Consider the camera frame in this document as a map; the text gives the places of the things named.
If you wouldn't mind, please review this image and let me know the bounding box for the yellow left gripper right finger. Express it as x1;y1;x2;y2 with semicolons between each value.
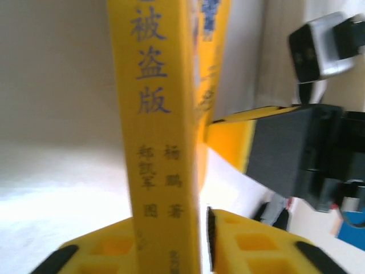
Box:
206;207;356;274

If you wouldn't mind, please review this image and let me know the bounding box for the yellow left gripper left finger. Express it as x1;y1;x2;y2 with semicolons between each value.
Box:
36;218;140;274

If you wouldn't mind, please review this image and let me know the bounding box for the yellow book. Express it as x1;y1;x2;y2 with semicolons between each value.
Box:
107;0;230;274

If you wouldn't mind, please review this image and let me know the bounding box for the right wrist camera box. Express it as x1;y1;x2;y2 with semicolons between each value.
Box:
287;10;365;85

